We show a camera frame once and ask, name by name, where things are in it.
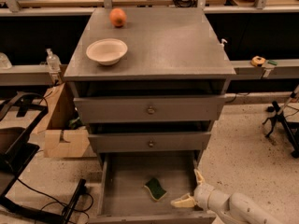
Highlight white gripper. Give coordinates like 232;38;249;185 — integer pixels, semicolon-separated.
171;169;215;210

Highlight green yellow sponge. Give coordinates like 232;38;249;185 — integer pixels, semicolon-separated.
144;177;167;202

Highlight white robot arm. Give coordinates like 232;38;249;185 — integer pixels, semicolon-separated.
171;169;283;224

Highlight grey open bottom drawer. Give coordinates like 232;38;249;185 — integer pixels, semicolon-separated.
90;151;216;224

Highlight grey middle drawer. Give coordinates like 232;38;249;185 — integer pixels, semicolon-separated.
89;132;211;153

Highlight grey top drawer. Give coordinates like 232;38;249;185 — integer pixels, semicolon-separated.
74;95;224;123

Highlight grey wooden drawer cabinet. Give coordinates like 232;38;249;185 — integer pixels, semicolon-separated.
63;7;236;224

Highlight black tripod stand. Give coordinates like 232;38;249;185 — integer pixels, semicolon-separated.
263;85;299;159

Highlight small white pump bottle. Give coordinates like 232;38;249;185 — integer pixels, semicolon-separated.
221;38;228;49

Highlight cardboard box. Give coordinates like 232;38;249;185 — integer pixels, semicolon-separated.
34;83;95;158

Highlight small green object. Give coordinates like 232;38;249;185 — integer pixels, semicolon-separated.
267;60;278;66

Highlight white bowl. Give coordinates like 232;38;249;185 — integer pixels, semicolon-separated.
86;38;128;65

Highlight clear plastic bottle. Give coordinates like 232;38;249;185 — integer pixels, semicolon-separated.
46;49;61;72

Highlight orange fruit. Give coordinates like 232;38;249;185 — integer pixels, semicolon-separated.
109;8;127;27

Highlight black floor cable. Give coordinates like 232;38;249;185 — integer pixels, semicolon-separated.
17;177;94;219

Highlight black metal frame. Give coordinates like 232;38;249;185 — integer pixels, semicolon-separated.
0;92;86;224

